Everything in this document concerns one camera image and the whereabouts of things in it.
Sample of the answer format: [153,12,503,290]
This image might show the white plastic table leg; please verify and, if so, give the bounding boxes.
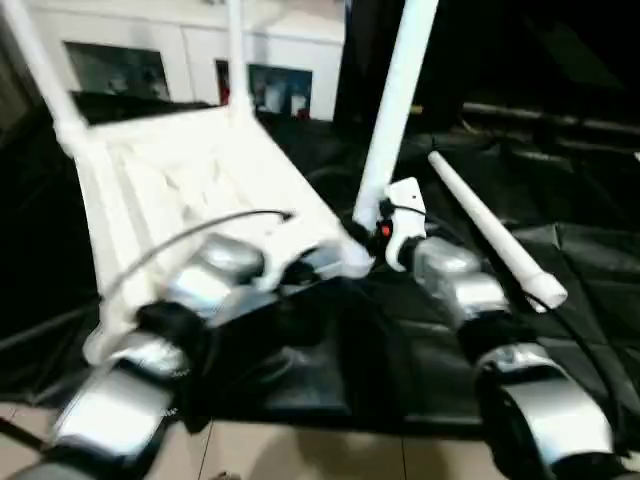
[344,0,441,274]
[427,151,570,315]
[0,0,89,146]
[224,0,257,119]

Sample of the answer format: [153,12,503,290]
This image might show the white plastic table top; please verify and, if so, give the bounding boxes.
[59,102,374,366]

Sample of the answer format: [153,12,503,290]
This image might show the black box with gold label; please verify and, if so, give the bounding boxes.
[333,0,466,126]

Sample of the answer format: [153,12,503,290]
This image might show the black mat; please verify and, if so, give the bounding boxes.
[0,92,640,436]

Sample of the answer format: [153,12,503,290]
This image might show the red bottle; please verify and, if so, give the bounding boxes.
[219,62,234,104]

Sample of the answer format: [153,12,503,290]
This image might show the black rod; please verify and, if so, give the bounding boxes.
[462,102,640,136]

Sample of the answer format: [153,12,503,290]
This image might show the white cabinet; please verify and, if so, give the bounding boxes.
[29,0,346,121]

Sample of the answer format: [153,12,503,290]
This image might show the black stand foot bar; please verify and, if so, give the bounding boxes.
[0,414,51,451]

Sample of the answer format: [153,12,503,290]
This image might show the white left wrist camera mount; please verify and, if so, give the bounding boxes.
[249,219,341,291]

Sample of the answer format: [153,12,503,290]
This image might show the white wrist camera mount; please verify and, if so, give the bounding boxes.
[249,219,341,291]
[382,177,429,274]

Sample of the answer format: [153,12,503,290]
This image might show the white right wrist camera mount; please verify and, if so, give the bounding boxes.
[382,177,429,274]

